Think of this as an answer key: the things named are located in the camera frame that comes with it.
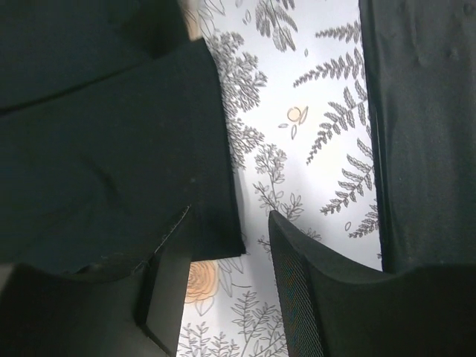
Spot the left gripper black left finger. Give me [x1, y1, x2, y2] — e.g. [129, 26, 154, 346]
[1, 207, 193, 356]

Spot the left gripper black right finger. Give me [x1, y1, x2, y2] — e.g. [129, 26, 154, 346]
[268, 211, 475, 356]

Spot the black t-shirt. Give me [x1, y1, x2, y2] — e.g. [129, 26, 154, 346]
[1, 1, 475, 273]

